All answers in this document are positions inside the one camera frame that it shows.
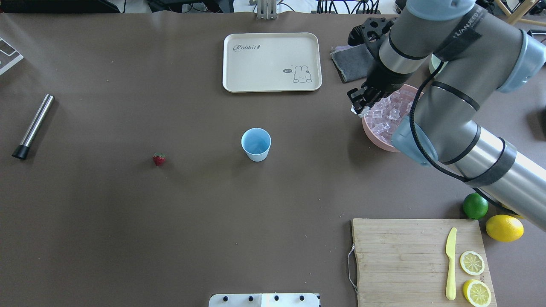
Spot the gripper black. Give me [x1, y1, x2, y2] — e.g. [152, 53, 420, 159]
[347, 61, 412, 116]

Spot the light blue plastic cup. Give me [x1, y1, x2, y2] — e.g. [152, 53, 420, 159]
[241, 127, 271, 162]

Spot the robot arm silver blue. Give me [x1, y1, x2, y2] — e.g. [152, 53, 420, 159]
[347, 0, 546, 229]

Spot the pile of clear ice cubes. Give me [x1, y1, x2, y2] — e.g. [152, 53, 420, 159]
[366, 89, 416, 145]

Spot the pink bowl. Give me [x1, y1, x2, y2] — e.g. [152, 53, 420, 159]
[362, 84, 423, 153]

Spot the grey folded cloth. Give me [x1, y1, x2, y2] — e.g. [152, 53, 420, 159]
[330, 44, 374, 82]

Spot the mint green bowl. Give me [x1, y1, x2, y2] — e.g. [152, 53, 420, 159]
[428, 54, 448, 78]

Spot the cream rabbit tray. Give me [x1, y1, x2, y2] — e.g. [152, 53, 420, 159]
[222, 32, 322, 93]

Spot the green lime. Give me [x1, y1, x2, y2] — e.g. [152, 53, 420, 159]
[462, 193, 489, 220]

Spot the wooden cutting board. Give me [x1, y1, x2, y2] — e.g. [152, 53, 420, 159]
[351, 218, 487, 307]

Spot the yellow plastic knife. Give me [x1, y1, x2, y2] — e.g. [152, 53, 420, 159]
[445, 227, 458, 301]

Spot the yellow lemon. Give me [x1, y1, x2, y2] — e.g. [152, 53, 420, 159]
[485, 214, 524, 242]

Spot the lemon half slice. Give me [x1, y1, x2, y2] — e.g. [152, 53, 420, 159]
[462, 279, 493, 307]
[459, 250, 485, 276]

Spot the red strawberry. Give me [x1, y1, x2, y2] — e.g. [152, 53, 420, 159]
[152, 152, 166, 166]

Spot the steel muddler black tip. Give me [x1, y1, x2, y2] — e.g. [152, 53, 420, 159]
[12, 94, 55, 160]

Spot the aluminium frame post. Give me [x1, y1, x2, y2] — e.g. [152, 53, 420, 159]
[256, 0, 278, 20]

